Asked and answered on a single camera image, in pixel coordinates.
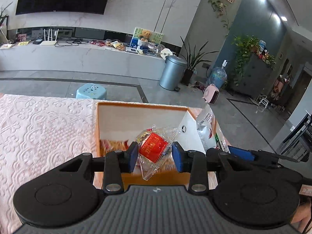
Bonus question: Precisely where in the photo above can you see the white wifi router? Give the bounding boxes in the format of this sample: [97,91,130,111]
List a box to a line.
[41,28,59,46]

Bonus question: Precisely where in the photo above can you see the long white tv console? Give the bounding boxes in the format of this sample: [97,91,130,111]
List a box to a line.
[1,43,165,80]

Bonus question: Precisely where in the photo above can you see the white stick biscuit bag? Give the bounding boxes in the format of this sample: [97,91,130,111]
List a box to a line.
[196,104,230,153]

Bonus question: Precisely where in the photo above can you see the light blue plastic stool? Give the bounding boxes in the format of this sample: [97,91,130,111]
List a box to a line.
[76,83,107,100]

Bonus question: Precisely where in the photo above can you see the small white step stool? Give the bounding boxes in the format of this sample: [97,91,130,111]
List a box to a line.
[259,97,269,108]

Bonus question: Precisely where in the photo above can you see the snacks inside box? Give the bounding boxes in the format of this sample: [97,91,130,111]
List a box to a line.
[99,139,129,156]

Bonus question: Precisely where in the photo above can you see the clear packet red label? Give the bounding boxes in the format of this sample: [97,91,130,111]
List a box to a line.
[135,125,180,181]

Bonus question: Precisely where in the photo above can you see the potted long-leaf plant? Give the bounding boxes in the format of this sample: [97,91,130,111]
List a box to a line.
[180,37,218,86]

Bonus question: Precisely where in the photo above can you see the brown teddy bear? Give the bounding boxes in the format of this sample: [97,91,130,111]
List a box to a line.
[138,29,153,42]

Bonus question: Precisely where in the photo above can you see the green climbing plant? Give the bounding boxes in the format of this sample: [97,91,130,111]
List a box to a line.
[231,35,276,86]

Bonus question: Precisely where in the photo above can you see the snacks on console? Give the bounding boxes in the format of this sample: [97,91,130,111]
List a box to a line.
[89,39,126,51]

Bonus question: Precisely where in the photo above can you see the blue water jug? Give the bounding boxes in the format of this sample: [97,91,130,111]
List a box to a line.
[208,60,228,89]

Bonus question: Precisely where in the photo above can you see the pink lace tablecloth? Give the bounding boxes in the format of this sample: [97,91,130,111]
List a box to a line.
[0,93,235,234]

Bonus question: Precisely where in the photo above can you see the green picture board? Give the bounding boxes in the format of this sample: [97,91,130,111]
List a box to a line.
[129,27,163,53]

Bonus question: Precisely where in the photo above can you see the orange cardboard box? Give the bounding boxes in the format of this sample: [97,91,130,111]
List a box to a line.
[96,101,229,189]

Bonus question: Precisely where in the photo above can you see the grey metal trash bin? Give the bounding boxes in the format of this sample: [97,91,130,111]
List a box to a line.
[159,56,187,91]

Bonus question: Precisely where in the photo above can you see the dark grey cabinet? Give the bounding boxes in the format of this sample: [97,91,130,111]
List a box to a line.
[230,54,273,99]

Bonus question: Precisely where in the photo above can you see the person's right hand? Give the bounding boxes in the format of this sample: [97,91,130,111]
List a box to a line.
[291,201,311,233]

